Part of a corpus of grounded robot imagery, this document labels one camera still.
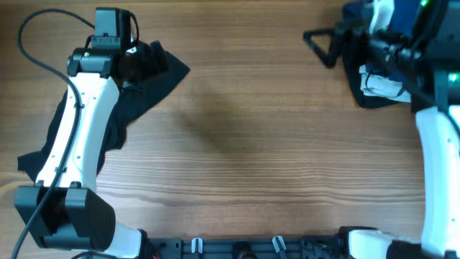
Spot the folded white garment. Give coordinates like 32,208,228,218
359,65,411,103

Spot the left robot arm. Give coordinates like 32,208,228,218
14,7,168,258

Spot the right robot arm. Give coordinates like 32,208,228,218
303,1,459,258

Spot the folded navy garment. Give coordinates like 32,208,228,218
342,0,420,37

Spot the folded black garment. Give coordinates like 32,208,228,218
343,40,404,109

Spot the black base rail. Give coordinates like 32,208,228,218
150,235,351,259

